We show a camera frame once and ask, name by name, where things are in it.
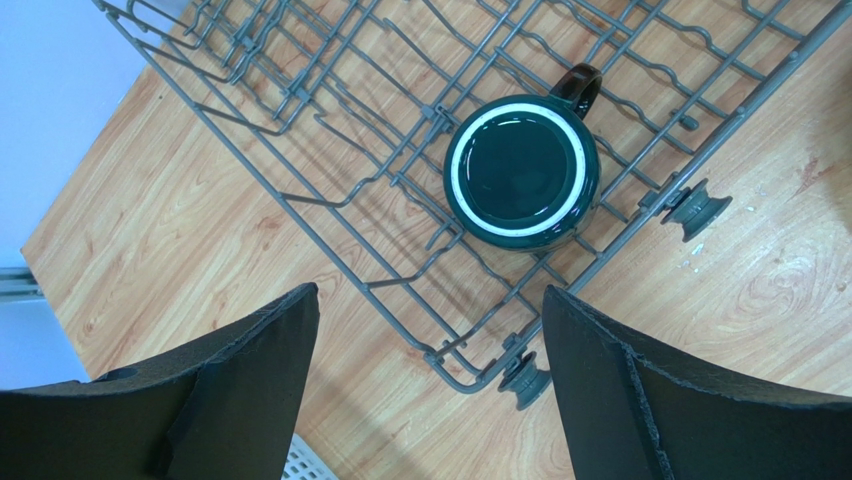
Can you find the dark green mug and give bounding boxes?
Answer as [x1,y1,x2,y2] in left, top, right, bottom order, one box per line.
[443,63,602,253]

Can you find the grey wire dish rack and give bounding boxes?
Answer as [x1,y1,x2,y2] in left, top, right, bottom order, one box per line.
[97,1,851,410]

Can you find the white plastic basket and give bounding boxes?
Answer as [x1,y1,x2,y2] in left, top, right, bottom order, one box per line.
[281,434,338,480]

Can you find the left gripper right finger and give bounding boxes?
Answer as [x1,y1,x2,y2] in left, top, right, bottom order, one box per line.
[542,286,851,479]

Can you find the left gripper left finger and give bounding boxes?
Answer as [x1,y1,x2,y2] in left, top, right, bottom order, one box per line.
[1,283,320,479]

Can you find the left aluminium frame post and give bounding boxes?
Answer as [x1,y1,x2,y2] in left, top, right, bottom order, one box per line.
[1,267,44,303]

